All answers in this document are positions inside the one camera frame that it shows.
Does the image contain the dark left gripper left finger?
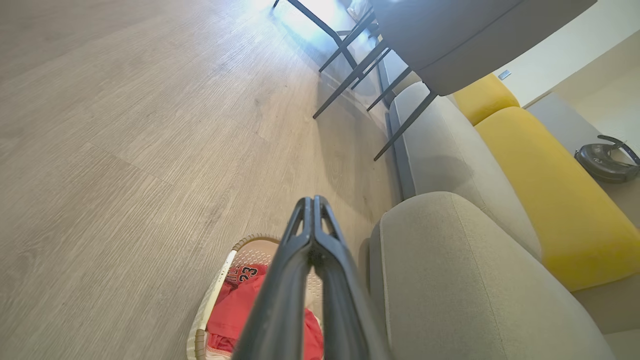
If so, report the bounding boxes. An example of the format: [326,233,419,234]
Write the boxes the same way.
[232,196,314,360]

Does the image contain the large yellow cushion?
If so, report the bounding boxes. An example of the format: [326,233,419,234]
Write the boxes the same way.
[474,106,640,293]

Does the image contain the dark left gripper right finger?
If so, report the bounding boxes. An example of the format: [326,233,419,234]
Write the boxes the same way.
[313,195,392,360]

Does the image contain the white brown-rimmed laundry basket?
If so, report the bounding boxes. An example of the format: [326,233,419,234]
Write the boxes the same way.
[186,234,326,360]

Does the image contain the red sports jersey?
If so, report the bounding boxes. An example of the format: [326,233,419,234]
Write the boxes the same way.
[206,263,325,360]

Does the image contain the white garment with red trim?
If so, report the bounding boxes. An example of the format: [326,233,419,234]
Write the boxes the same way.
[204,345,236,360]

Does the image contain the small yellow cushion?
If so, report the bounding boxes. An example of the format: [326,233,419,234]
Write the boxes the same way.
[452,73,521,127]

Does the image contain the dark round robot vacuum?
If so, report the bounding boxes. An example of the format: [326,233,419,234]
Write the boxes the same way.
[574,134,640,184]

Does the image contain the grey fabric sofa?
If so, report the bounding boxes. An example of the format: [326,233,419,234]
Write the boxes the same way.
[357,47,617,360]

